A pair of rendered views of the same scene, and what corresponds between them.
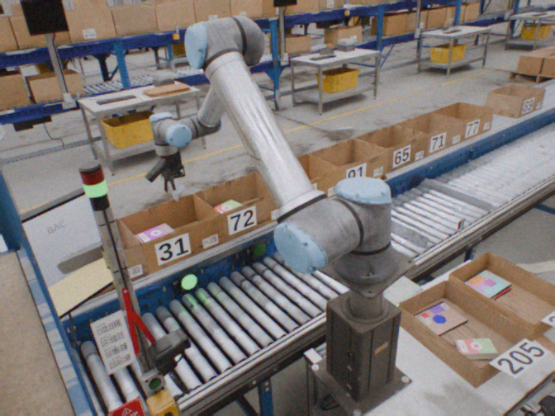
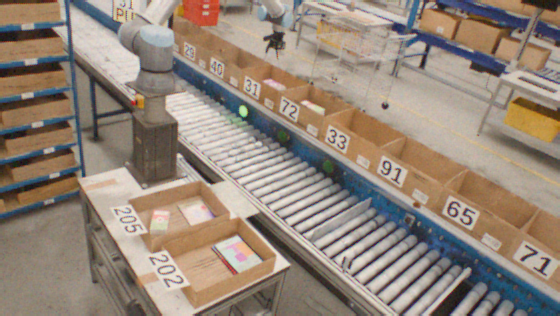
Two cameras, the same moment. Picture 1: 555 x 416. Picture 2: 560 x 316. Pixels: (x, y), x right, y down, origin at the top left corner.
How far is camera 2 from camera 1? 2.50 m
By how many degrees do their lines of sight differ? 65
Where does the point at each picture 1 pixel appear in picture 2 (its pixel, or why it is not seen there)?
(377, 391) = (138, 173)
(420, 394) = (132, 191)
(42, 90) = (505, 49)
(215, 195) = (322, 99)
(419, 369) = not seen: hidden behind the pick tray
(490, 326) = not seen: hidden behind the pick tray
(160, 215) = (289, 82)
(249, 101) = not seen: outside the picture
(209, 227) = (271, 93)
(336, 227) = (129, 30)
